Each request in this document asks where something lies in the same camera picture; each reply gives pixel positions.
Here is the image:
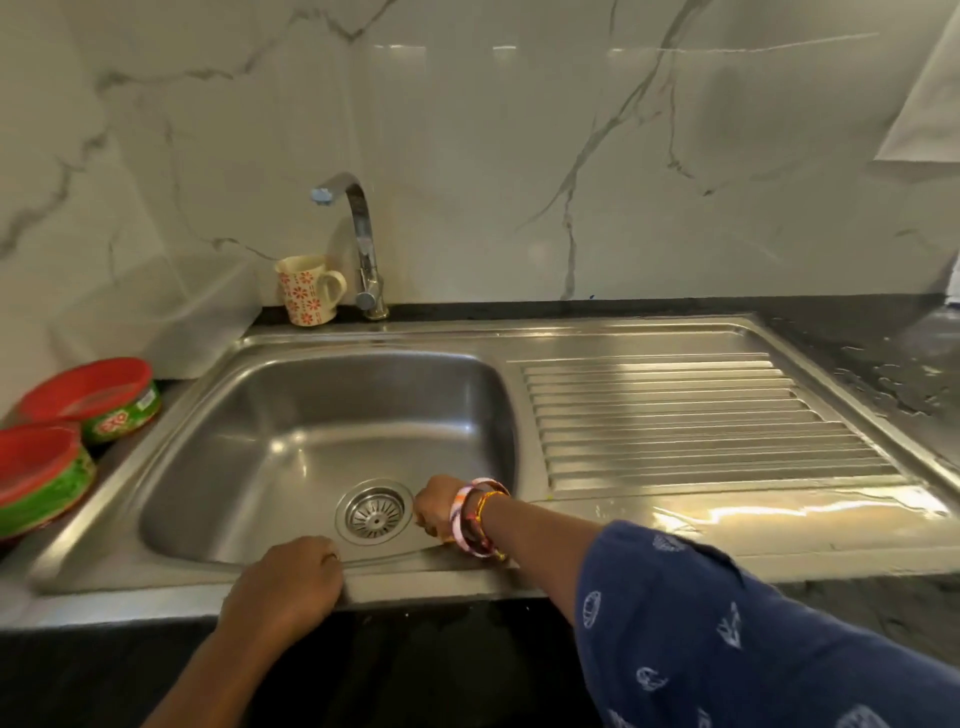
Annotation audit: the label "person's left hand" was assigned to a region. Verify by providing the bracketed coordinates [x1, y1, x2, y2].
[216, 535, 347, 645]

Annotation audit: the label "person's right hand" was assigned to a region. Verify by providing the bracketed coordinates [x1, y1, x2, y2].
[413, 474, 468, 543]

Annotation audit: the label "person's right forearm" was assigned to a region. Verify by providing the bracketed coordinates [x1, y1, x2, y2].
[480, 495, 609, 627]

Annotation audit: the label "person's left forearm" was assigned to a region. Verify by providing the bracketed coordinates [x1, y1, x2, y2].
[141, 626, 294, 728]

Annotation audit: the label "pink white bangles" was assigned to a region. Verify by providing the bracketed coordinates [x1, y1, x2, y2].
[447, 477, 513, 560]

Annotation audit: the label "sink drain strainer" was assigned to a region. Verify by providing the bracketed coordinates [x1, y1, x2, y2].
[334, 479, 416, 547]

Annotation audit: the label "stainless steel sink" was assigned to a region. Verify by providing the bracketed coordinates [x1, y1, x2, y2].
[30, 315, 960, 609]

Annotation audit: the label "cream floral mug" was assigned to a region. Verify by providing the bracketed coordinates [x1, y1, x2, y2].
[274, 255, 348, 327]

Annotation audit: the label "red-lidded green tub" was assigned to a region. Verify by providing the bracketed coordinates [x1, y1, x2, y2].
[16, 357, 162, 447]
[0, 422, 99, 543]

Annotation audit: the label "chrome faucet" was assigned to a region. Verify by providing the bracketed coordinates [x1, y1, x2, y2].
[310, 173, 390, 322]

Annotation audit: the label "blue patterned sleeve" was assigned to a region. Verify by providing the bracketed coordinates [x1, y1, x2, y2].
[573, 521, 960, 728]

